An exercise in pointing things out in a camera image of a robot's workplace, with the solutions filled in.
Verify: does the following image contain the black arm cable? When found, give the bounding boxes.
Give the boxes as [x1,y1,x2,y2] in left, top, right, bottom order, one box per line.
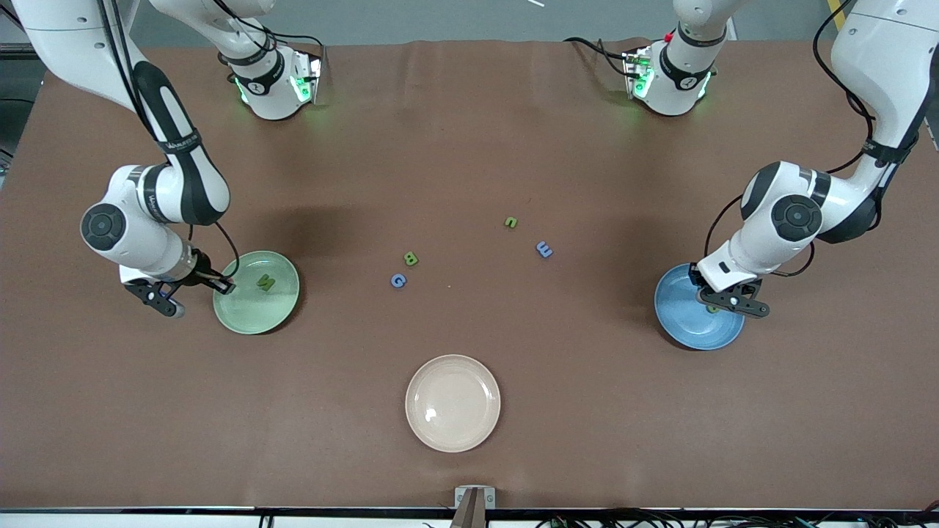
[95,0,243,287]
[704,0,877,279]

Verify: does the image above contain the tan camera pole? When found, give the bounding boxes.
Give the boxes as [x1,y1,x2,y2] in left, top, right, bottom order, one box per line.
[449,490,486,528]

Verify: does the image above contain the aluminium frame profile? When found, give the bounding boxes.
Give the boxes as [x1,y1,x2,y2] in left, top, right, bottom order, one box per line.
[29,29,76,65]

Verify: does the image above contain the base connector box green light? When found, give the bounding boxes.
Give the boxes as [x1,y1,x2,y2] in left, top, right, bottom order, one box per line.
[622,45,655,100]
[288,50,324,105]

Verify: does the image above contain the light green plate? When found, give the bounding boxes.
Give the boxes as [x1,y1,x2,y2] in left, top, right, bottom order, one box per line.
[213,251,301,335]

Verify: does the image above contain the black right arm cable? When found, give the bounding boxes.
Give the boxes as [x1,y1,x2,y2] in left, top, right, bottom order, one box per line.
[95,0,243,287]

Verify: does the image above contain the brown table cover sheet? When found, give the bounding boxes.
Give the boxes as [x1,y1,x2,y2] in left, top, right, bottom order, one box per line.
[0,38,939,510]

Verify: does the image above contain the blue plate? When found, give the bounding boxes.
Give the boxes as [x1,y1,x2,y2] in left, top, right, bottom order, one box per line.
[654,263,746,351]

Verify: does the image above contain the black cable bundle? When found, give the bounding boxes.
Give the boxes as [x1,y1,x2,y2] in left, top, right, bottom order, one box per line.
[536,510,939,528]

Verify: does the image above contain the beige plate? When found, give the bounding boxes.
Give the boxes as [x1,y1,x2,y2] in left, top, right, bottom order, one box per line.
[405,355,502,453]

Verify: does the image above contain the white table edge rail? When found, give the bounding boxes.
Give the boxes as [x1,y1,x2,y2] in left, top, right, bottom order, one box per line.
[0,507,939,528]

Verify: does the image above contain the grey metal mount bracket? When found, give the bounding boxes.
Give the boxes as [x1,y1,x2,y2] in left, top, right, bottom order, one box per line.
[454,485,497,510]

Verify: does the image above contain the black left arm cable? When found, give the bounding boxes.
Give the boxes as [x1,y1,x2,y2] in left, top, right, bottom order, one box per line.
[704,0,877,279]

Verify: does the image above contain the black base cable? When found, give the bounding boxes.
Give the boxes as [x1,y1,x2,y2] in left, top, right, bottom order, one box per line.
[249,22,325,56]
[563,37,632,78]

